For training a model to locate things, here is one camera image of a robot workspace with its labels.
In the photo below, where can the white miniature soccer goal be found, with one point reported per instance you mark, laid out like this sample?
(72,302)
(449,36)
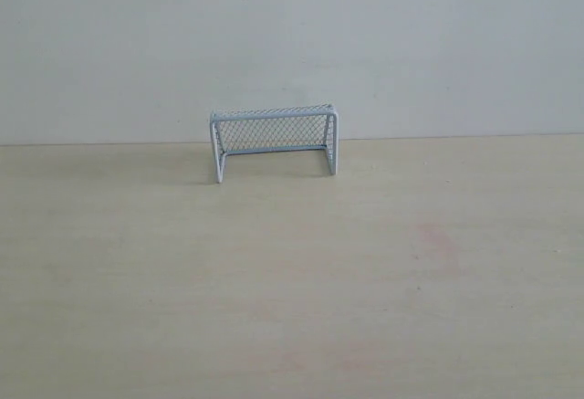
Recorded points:
(296,129)

